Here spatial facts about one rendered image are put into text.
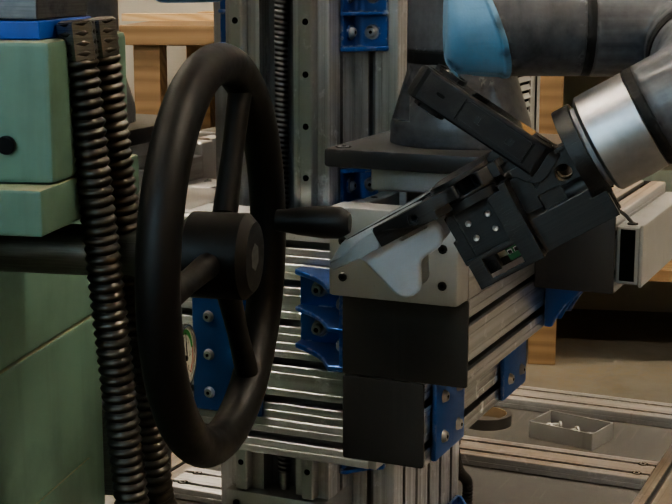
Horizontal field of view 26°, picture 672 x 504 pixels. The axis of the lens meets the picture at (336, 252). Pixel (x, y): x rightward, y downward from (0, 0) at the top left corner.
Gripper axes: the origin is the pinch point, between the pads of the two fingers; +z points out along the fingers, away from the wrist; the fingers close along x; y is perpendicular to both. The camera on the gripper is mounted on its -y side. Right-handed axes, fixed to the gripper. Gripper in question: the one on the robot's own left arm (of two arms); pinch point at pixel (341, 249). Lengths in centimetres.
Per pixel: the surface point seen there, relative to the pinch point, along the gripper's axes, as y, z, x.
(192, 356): 3.3, 22.1, 16.8
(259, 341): 2.9, 8.3, -3.2
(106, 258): -8.1, 9.5, -17.0
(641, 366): 81, 20, 259
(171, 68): -50, 107, 312
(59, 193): -13.1, 8.7, -20.1
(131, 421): 2.4, 14.4, -16.0
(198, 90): -14.3, -2.4, -19.0
